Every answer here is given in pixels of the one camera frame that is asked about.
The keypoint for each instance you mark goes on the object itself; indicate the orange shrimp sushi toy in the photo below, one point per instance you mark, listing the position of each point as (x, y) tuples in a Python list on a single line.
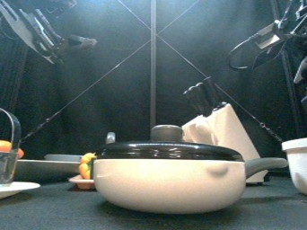
[(84, 167)]

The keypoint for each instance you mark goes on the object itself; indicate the black lid with grey knob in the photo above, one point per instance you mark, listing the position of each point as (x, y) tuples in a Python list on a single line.
[(166, 151)]

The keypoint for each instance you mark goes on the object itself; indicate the white sushi roll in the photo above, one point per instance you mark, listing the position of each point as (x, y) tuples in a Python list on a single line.
[(88, 42)]

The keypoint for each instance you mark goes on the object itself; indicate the orange toy fruit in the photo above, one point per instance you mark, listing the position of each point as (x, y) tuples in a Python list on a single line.
[(5, 146)]

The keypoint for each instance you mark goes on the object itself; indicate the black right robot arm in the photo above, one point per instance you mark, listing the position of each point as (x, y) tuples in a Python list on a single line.
[(297, 7)]

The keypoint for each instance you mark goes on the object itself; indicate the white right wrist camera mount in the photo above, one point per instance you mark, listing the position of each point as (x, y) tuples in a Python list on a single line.
[(300, 70)]

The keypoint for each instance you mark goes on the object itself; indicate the grey vertical frame pole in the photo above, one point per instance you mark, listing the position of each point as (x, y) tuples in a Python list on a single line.
[(152, 60)]

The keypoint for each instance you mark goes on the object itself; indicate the white plate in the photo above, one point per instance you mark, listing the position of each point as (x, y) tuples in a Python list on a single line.
[(16, 188)]

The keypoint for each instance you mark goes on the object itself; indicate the white cup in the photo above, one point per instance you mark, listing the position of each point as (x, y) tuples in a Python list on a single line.
[(297, 161)]

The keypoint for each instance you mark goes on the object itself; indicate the grey tray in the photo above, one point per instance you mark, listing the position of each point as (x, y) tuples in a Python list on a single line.
[(44, 170)]

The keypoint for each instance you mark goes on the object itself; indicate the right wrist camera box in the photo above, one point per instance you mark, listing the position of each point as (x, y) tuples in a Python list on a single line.
[(269, 37)]

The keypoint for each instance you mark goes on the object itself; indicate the white knife block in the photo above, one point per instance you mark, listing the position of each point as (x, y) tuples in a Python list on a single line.
[(230, 131)]

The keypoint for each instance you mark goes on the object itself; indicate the small grey rounded object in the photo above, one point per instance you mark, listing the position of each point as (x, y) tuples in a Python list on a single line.
[(109, 138)]

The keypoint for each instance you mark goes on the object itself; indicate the small pink plate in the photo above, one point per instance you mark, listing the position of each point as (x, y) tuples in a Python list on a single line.
[(81, 182)]

